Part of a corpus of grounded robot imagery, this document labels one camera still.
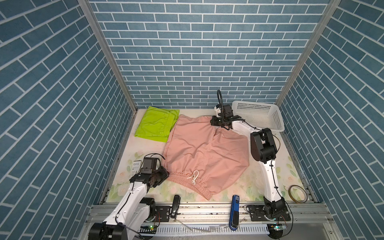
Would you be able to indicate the blue white card label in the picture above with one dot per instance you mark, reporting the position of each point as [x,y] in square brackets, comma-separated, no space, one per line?
[135,167]

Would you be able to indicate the aluminium front rail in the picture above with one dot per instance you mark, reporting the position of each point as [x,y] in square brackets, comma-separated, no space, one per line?
[219,213]

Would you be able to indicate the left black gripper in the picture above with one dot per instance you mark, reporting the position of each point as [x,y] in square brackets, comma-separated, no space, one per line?
[165,174]

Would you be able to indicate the blue black handheld device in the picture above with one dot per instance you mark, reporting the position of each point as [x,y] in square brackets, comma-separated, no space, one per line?
[234,213]

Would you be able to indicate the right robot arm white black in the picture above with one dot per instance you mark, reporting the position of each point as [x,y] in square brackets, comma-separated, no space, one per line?
[263,149]

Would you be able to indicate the lime green shorts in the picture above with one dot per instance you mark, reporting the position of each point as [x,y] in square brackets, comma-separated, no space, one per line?
[157,124]

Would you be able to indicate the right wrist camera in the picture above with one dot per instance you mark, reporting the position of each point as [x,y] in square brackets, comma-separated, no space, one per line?
[224,111]

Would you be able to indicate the white plastic laundry basket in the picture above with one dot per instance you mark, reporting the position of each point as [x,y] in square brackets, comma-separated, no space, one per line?
[260,115]

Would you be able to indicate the pink shorts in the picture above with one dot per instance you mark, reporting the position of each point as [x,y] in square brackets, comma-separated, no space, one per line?
[204,158]

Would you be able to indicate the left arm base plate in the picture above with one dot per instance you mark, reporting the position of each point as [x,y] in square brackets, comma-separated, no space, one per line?
[162,214]

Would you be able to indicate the green circuit board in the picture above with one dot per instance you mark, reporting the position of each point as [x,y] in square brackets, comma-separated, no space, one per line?
[148,229]
[276,227]

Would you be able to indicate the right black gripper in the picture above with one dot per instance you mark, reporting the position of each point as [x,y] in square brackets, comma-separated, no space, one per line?
[213,123]

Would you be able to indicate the left green circuit board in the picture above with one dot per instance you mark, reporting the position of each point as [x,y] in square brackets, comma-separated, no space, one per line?
[148,229]

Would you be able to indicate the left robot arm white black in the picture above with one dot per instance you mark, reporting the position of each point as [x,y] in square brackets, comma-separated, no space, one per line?
[133,210]

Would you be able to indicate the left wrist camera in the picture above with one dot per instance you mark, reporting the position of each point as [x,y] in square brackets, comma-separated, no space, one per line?
[149,166]

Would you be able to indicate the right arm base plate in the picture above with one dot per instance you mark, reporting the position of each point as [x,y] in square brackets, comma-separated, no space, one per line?
[258,214]

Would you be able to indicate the right green circuit board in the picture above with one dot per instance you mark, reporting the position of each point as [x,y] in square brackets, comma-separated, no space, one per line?
[276,227]

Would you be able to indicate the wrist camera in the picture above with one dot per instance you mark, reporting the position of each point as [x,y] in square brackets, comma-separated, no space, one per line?
[149,166]
[224,111]

